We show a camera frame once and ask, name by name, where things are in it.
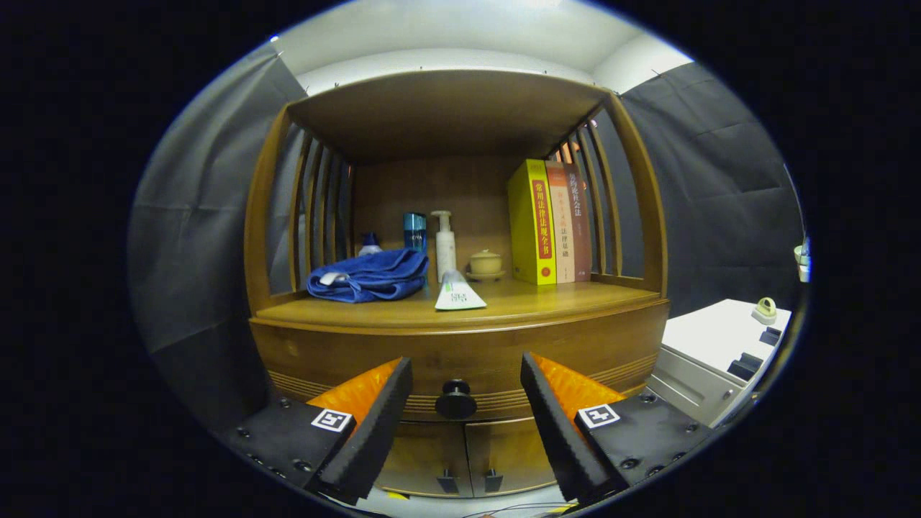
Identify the white pump bottle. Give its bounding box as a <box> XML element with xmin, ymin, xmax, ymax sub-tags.
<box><xmin>430</xmin><ymin>210</ymin><xmax>458</xmax><ymax>283</ymax></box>

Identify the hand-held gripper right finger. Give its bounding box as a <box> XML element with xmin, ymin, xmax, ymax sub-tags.
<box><xmin>520</xmin><ymin>351</ymin><xmax>720</xmax><ymax>503</ymax></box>

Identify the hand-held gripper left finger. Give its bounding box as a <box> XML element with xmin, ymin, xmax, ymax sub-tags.
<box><xmin>219</xmin><ymin>356</ymin><xmax>414</xmax><ymax>506</ymax></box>

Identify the wooden cabinet with slatted sides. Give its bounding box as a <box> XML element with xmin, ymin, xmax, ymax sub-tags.
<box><xmin>243</xmin><ymin>68</ymin><xmax>671</xmax><ymax>499</ymax></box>

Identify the blue folded towel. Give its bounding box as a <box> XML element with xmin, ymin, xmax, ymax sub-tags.
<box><xmin>307</xmin><ymin>248</ymin><xmax>430</xmax><ymax>304</ymax></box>

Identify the yellow book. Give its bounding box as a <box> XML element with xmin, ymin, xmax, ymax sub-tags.
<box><xmin>507</xmin><ymin>159</ymin><xmax>558</xmax><ymax>286</ymax></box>

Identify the teal blue bottle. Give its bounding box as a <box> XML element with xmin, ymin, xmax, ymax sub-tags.
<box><xmin>403</xmin><ymin>212</ymin><xmax>427</xmax><ymax>254</ymax></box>

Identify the white side cabinet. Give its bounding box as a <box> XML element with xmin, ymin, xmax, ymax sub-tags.
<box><xmin>648</xmin><ymin>299</ymin><xmax>792</xmax><ymax>429</ymax></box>

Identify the white green-printed tube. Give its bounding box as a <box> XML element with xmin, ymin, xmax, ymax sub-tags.
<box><xmin>434</xmin><ymin>270</ymin><xmax>488</xmax><ymax>312</ymax></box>

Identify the brown book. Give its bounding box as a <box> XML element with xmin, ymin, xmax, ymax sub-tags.
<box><xmin>563</xmin><ymin>163</ymin><xmax>593</xmax><ymax>282</ymax></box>

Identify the beige lidded teacup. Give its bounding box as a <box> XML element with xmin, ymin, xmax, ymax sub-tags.
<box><xmin>465</xmin><ymin>249</ymin><xmax>506</xmax><ymax>282</ymax></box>

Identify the wooden drawer with black knob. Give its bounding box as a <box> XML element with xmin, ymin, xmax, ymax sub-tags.
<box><xmin>250</xmin><ymin>301</ymin><xmax>670</xmax><ymax>422</ymax></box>

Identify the wooden countertop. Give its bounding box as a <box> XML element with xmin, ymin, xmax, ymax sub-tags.
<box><xmin>250</xmin><ymin>279</ymin><xmax>670</xmax><ymax>335</ymax></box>

